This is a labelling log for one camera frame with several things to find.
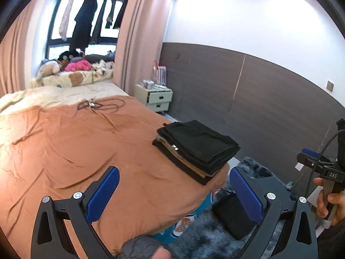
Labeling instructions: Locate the person's left hand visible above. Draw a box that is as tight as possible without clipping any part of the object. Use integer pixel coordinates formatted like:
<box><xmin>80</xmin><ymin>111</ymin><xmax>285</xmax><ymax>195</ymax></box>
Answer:
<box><xmin>152</xmin><ymin>248</ymin><xmax>171</xmax><ymax>259</ymax></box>

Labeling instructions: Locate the black plush toy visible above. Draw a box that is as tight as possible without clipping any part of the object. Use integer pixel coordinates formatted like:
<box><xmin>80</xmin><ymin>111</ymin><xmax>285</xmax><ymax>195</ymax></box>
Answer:
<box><xmin>58</xmin><ymin>50</ymin><xmax>81</xmax><ymax>62</ymax></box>

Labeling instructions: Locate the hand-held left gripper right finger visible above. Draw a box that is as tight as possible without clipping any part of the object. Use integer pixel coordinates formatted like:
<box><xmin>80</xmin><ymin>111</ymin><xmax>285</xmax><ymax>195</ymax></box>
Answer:
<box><xmin>230</xmin><ymin>166</ymin><xmax>318</xmax><ymax>259</ymax></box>

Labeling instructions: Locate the pink curtain beside headboard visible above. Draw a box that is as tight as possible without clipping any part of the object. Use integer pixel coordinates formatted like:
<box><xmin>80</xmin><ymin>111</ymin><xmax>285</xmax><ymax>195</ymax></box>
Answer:
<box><xmin>0</xmin><ymin>0</ymin><xmax>53</xmax><ymax>98</ymax></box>

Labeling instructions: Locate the thin black cable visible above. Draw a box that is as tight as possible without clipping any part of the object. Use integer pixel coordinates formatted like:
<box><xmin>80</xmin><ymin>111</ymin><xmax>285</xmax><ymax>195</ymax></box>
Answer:
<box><xmin>77</xmin><ymin>98</ymin><xmax>126</xmax><ymax>112</ymax></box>

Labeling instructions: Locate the person's right forearm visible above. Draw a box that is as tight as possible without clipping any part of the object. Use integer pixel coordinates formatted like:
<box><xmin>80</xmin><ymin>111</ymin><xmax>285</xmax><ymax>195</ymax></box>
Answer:
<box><xmin>317</xmin><ymin>216</ymin><xmax>345</xmax><ymax>259</ymax></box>

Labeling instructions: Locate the beige duvet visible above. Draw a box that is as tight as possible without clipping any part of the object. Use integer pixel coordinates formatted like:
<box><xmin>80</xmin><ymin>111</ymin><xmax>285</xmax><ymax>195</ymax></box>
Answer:
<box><xmin>0</xmin><ymin>82</ymin><xmax>130</xmax><ymax>114</ymax></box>

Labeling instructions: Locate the floral hanging garment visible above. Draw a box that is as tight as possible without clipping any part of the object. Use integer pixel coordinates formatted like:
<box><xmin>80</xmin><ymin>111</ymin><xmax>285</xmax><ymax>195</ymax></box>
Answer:
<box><xmin>59</xmin><ymin>0</ymin><xmax>76</xmax><ymax>41</ymax></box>

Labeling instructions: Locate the black framed window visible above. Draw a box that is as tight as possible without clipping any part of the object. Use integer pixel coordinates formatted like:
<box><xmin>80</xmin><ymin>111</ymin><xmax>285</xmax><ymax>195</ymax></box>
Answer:
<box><xmin>44</xmin><ymin>0</ymin><xmax>130</xmax><ymax>60</ymax></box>

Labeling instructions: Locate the brown blanket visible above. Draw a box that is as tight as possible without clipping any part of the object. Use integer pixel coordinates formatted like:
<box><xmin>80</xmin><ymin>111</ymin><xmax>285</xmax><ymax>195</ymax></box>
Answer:
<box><xmin>0</xmin><ymin>96</ymin><xmax>229</xmax><ymax>258</ymax></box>

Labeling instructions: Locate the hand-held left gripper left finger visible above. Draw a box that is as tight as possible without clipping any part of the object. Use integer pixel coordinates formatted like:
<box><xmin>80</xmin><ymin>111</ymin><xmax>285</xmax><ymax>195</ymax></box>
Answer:
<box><xmin>30</xmin><ymin>165</ymin><xmax>120</xmax><ymax>259</ymax></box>

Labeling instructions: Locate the white patterned cloth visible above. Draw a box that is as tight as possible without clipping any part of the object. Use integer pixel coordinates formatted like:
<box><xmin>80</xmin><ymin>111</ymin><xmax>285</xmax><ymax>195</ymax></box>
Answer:
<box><xmin>92</xmin><ymin>59</ymin><xmax>114</xmax><ymax>74</ymax></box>

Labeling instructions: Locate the pink curtain beside nightstand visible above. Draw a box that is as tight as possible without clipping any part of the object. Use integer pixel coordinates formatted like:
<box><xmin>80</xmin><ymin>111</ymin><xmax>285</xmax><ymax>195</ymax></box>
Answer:
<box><xmin>113</xmin><ymin>0</ymin><xmax>178</xmax><ymax>96</ymax></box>

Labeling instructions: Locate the grey fluffy rug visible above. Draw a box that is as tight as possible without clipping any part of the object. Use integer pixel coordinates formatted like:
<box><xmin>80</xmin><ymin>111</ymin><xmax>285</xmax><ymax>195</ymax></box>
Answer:
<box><xmin>162</xmin><ymin>156</ymin><xmax>324</xmax><ymax>259</ymax></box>

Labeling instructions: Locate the striped paper bag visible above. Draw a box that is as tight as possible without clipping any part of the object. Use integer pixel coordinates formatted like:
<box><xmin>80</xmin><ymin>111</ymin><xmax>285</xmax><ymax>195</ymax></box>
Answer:
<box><xmin>153</xmin><ymin>60</ymin><xmax>168</xmax><ymax>85</ymax></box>

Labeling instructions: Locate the person's right hand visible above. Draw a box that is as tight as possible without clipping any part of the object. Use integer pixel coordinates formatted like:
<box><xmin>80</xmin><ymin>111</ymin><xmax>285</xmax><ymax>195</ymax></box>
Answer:
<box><xmin>313</xmin><ymin>177</ymin><xmax>345</xmax><ymax>219</ymax></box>

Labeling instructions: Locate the floral pillow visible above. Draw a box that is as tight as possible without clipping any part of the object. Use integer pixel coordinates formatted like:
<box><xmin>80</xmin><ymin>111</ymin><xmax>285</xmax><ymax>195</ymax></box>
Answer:
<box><xmin>30</xmin><ymin>69</ymin><xmax>115</xmax><ymax>89</ymax></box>

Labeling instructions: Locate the black box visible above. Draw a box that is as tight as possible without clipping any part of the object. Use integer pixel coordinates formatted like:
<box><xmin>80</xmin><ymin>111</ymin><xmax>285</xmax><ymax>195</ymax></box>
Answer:
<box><xmin>212</xmin><ymin>193</ymin><xmax>260</xmax><ymax>240</ymax></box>

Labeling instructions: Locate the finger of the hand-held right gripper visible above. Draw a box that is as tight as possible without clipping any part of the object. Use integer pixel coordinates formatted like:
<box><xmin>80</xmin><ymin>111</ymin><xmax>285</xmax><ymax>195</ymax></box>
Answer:
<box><xmin>296</xmin><ymin>148</ymin><xmax>324</xmax><ymax>169</ymax></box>

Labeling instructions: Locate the pink plush toy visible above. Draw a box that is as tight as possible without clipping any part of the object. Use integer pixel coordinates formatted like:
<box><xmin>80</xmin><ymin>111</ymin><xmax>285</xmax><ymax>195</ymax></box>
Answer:
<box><xmin>65</xmin><ymin>60</ymin><xmax>92</xmax><ymax>72</ymax></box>

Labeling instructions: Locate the white nightstand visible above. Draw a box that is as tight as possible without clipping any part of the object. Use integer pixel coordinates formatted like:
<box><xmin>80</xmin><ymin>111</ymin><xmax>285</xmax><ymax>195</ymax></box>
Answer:
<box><xmin>135</xmin><ymin>84</ymin><xmax>173</xmax><ymax>112</ymax></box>

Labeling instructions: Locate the black hanging coat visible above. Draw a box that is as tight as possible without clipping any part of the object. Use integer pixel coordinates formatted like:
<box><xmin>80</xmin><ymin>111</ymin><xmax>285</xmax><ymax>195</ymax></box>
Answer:
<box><xmin>71</xmin><ymin>0</ymin><xmax>98</xmax><ymax>49</ymax></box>

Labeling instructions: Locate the dark cushion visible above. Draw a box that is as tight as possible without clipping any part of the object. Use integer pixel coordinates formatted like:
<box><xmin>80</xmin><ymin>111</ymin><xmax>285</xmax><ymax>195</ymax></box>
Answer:
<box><xmin>83</xmin><ymin>54</ymin><xmax>115</xmax><ymax>62</ymax></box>

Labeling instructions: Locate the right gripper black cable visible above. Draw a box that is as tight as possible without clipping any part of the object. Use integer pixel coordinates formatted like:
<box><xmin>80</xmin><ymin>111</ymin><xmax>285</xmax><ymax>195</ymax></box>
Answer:
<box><xmin>304</xmin><ymin>129</ymin><xmax>345</xmax><ymax>195</ymax></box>

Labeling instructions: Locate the black t-shirt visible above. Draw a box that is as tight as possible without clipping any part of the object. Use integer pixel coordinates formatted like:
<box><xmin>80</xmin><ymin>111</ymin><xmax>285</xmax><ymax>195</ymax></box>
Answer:
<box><xmin>157</xmin><ymin>120</ymin><xmax>241</xmax><ymax>168</ymax></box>

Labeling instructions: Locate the dark hanging garment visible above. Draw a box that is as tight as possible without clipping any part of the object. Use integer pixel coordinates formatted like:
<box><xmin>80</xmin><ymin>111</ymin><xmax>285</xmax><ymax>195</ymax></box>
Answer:
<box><xmin>93</xmin><ymin>0</ymin><xmax>114</xmax><ymax>41</ymax></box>
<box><xmin>113</xmin><ymin>0</ymin><xmax>129</xmax><ymax>29</ymax></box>

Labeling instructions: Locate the beige plush bear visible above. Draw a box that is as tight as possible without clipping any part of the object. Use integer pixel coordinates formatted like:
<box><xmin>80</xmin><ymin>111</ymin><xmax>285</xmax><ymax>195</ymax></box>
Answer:
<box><xmin>35</xmin><ymin>59</ymin><xmax>60</xmax><ymax>81</ymax></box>

